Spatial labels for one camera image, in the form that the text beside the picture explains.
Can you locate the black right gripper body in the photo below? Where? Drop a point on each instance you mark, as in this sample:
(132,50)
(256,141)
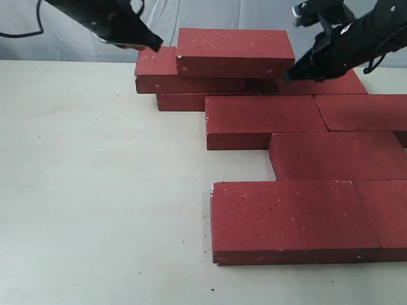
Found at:
(340,48)

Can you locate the third row red brick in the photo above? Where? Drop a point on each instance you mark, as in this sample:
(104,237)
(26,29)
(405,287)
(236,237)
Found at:
(337,156)

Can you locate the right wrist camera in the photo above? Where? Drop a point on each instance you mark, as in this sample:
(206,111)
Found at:
(326,12)

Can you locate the bottom left back brick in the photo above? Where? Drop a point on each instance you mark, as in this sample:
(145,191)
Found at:
(180,102)

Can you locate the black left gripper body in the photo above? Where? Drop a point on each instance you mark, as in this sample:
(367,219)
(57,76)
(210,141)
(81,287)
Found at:
(114,22)

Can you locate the right second row brick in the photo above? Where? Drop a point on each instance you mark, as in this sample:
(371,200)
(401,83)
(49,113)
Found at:
(371,112)

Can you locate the front large red brick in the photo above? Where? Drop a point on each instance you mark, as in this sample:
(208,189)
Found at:
(289,222)

